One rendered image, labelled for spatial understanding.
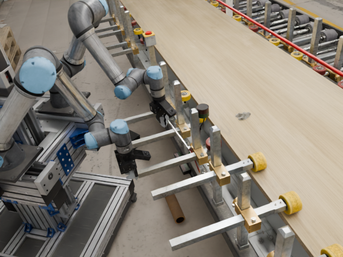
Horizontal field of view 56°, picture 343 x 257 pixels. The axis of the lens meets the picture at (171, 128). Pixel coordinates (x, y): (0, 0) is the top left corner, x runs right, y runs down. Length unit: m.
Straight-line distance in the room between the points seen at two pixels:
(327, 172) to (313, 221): 0.28
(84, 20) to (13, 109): 0.52
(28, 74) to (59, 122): 0.79
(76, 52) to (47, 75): 0.65
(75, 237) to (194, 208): 0.87
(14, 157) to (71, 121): 0.47
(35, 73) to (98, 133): 0.38
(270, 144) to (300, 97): 0.46
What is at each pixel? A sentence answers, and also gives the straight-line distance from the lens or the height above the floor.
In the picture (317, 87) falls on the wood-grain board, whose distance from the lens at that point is 2.12.
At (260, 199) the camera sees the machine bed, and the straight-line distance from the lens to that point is 1.68.
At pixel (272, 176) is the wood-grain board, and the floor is 0.90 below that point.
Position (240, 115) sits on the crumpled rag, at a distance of 1.82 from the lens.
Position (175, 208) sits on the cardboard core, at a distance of 2.44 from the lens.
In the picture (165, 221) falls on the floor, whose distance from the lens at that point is 2.48.
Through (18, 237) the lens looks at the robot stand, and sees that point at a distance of 2.48.
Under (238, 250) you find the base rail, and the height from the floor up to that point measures 0.70.
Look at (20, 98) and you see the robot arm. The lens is 1.29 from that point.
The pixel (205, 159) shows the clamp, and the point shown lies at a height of 0.85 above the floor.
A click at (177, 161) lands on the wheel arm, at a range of 1.64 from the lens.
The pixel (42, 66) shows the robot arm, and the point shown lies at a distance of 1.21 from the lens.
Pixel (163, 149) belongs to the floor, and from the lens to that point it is 3.01.
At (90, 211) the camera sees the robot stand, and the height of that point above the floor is 0.21.
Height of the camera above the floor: 1.99
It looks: 38 degrees down
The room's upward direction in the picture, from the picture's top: 8 degrees counter-clockwise
